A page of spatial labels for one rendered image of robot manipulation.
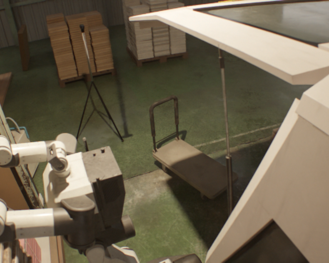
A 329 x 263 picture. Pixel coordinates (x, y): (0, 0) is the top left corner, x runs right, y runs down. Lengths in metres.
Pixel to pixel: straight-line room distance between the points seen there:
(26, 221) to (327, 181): 0.81
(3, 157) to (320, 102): 1.09
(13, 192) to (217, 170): 1.80
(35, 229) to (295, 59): 0.85
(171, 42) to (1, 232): 5.42
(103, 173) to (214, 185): 1.69
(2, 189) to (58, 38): 3.47
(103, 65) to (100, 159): 4.46
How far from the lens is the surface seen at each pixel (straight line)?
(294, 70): 0.61
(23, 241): 2.20
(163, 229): 2.58
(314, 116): 0.50
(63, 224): 0.96
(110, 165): 1.12
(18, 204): 2.47
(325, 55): 0.71
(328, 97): 0.50
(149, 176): 3.06
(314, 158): 0.51
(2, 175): 2.29
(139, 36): 5.76
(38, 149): 1.28
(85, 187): 1.06
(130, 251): 1.69
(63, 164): 1.04
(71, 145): 1.29
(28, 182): 2.40
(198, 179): 2.69
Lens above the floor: 2.05
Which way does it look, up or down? 33 degrees down
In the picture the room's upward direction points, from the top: 5 degrees counter-clockwise
